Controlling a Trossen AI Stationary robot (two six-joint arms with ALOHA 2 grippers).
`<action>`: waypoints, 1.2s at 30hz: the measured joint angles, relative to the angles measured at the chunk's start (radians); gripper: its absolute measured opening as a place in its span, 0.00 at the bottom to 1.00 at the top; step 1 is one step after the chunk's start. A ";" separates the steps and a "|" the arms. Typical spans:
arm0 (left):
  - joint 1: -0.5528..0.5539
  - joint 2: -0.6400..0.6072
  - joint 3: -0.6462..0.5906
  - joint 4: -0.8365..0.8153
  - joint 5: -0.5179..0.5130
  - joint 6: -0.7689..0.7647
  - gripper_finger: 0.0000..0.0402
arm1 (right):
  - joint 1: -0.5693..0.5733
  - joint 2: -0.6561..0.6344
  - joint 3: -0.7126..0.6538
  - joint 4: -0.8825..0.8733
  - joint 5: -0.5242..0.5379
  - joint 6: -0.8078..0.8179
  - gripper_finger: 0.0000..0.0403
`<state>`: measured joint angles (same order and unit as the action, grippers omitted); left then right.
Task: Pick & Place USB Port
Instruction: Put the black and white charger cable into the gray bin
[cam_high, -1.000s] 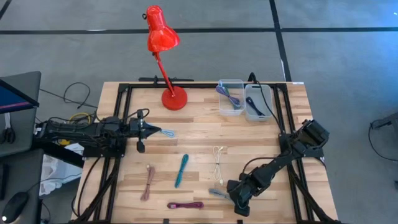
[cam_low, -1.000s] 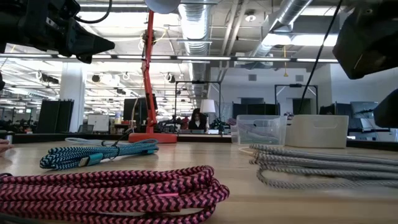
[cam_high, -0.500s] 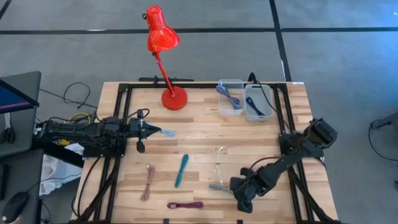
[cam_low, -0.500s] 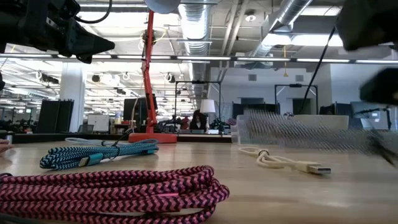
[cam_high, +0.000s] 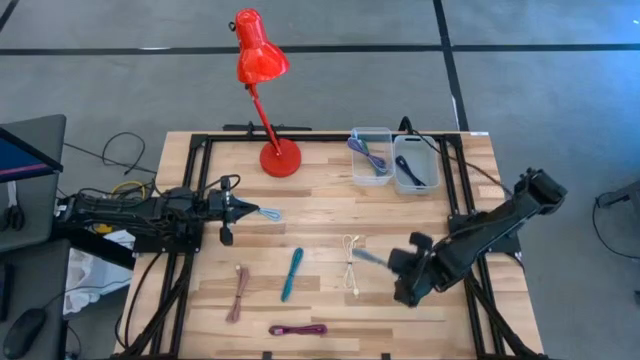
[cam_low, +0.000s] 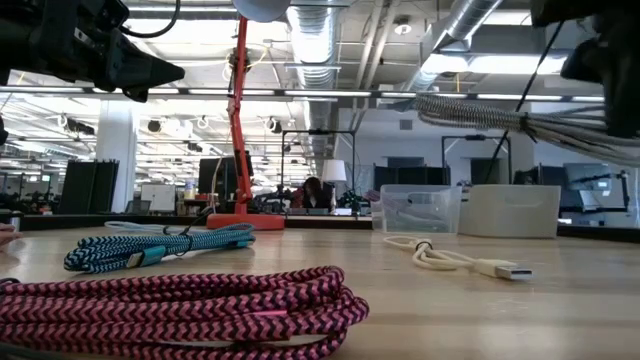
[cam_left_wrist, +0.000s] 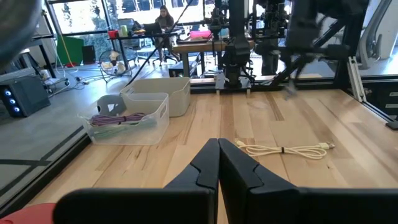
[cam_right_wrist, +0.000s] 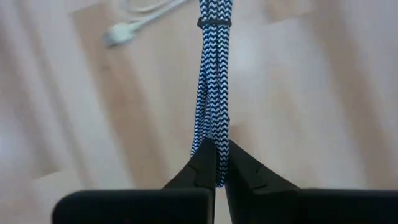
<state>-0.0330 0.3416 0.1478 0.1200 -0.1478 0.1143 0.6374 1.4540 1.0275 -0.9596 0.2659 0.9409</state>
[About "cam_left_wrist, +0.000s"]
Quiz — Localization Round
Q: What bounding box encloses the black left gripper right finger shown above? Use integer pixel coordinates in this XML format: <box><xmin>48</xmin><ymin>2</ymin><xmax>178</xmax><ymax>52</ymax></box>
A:
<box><xmin>218</xmin><ymin>138</ymin><xmax>398</xmax><ymax>224</ymax></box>

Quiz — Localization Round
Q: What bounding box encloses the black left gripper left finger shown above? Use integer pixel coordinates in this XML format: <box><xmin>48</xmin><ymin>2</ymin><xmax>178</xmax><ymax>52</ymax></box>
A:
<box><xmin>52</xmin><ymin>138</ymin><xmax>221</xmax><ymax>224</ymax></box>

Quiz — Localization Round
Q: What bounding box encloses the grey braided cable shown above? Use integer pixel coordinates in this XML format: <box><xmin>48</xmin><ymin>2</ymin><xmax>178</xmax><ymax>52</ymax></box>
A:
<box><xmin>284</xmin><ymin>78</ymin><xmax>300</xmax><ymax>101</ymax></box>

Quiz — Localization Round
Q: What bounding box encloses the cream white USB cable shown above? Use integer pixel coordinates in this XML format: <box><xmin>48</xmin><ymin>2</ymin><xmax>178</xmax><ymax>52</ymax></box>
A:
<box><xmin>235</xmin><ymin>140</ymin><xmax>336</xmax><ymax>161</ymax></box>

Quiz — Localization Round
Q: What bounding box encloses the purple cable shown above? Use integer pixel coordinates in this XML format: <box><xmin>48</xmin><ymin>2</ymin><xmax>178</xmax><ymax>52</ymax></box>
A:
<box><xmin>89</xmin><ymin>112</ymin><xmax>147</xmax><ymax>127</ymax></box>

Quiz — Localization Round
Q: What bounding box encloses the black background robot rig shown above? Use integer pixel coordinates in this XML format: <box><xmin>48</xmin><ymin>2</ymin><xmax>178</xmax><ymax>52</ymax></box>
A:
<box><xmin>203</xmin><ymin>0</ymin><xmax>292</xmax><ymax>77</ymax></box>

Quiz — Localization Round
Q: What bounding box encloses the clear plastic bin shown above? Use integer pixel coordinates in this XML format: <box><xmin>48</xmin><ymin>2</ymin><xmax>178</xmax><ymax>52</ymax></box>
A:
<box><xmin>78</xmin><ymin>92</ymin><xmax>170</xmax><ymax>147</ymax></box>

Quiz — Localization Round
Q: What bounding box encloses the pink box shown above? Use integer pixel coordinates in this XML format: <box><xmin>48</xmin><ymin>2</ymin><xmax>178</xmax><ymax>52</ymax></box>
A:
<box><xmin>189</xmin><ymin>30</ymin><xmax>213</xmax><ymax>40</ymax></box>

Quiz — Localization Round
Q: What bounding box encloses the wooden work table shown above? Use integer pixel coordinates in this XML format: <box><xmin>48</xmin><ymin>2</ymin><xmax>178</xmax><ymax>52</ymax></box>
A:
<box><xmin>172</xmin><ymin>39</ymin><xmax>256</xmax><ymax>78</ymax></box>

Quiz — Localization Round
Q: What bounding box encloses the white plastic bin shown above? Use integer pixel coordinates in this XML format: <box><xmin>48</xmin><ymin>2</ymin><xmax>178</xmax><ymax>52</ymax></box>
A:
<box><xmin>120</xmin><ymin>77</ymin><xmax>192</xmax><ymax>118</ymax></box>

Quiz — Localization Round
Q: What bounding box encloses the black labelled drawer cabinet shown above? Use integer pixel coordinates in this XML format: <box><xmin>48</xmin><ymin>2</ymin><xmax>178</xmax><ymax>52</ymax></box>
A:
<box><xmin>362</xmin><ymin>81</ymin><xmax>398</xmax><ymax>123</ymax></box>

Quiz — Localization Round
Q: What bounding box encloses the person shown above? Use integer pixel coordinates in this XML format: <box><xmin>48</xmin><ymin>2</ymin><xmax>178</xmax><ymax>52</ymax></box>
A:
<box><xmin>154</xmin><ymin>4</ymin><xmax>178</xmax><ymax>65</ymax></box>

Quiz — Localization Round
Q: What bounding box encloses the black slanted pole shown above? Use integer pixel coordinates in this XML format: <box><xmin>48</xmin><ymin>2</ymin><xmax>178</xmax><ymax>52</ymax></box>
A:
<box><xmin>125</xmin><ymin>0</ymin><xmax>194</xmax><ymax>88</ymax></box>

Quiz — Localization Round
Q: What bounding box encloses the black laptop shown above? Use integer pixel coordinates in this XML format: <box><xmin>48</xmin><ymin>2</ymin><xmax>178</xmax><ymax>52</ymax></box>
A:
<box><xmin>143</xmin><ymin>22</ymin><xmax>163</xmax><ymax>35</ymax></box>

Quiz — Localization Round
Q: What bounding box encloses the black floor fan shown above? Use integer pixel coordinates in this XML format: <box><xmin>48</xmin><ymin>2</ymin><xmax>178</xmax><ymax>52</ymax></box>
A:
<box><xmin>98</xmin><ymin>49</ymin><xmax>134</xmax><ymax>84</ymax></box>

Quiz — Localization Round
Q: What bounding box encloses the black office desk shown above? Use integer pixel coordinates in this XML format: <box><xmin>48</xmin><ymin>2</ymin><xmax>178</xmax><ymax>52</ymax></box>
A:
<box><xmin>107</xmin><ymin>29</ymin><xmax>185</xmax><ymax>68</ymax></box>

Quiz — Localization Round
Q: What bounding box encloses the black speaker box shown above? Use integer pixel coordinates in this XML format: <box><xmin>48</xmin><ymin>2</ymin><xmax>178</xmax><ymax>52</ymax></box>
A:
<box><xmin>81</xmin><ymin>45</ymin><xmax>97</xmax><ymax>65</ymax></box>

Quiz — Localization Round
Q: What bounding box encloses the black computer with blue lights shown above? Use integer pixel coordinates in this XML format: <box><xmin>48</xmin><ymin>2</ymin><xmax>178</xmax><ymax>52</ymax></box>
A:
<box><xmin>0</xmin><ymin>75</ymin><xmax>52</xmax><ymax>119</ymax></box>

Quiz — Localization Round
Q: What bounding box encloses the green board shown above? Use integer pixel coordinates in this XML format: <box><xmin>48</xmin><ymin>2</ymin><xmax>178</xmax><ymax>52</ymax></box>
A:
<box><xmin>56</xmin><ymin>34</ymin><xmax>85</xmax><ymax>67</ymax></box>

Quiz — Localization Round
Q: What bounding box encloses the grey equipment cart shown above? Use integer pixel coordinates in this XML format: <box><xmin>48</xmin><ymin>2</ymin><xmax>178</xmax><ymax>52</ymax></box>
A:
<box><xmin>0</xmin><ymin>34</ymin><xmax>70</xmax><ymax>91</ymax></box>

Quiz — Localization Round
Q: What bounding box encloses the black aluminium table frame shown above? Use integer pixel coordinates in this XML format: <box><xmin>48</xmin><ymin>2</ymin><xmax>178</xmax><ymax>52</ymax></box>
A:
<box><xmin>0</xmin><ymin>0</ymin><xmax>398</xmax><ymax>218</ymax></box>

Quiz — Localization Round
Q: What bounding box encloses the silver corner bracket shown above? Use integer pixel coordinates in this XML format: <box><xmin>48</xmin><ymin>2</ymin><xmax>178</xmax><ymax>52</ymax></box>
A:
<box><xmin>347</xmin><ymin>55</ymin><xmax>368</xmax><ymax>103</ymax></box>

